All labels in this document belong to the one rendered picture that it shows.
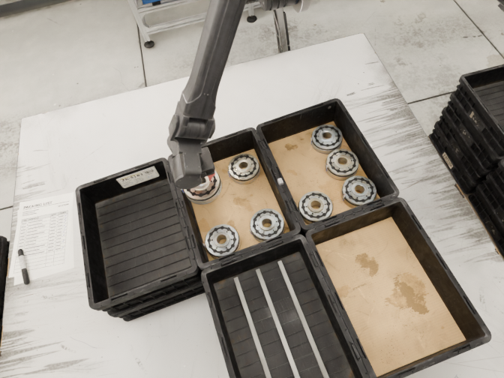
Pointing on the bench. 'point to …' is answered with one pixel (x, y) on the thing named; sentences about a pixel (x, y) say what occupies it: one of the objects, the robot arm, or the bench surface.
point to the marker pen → (23, 267)
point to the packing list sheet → (43, 237)
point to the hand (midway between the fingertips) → (199, 180)
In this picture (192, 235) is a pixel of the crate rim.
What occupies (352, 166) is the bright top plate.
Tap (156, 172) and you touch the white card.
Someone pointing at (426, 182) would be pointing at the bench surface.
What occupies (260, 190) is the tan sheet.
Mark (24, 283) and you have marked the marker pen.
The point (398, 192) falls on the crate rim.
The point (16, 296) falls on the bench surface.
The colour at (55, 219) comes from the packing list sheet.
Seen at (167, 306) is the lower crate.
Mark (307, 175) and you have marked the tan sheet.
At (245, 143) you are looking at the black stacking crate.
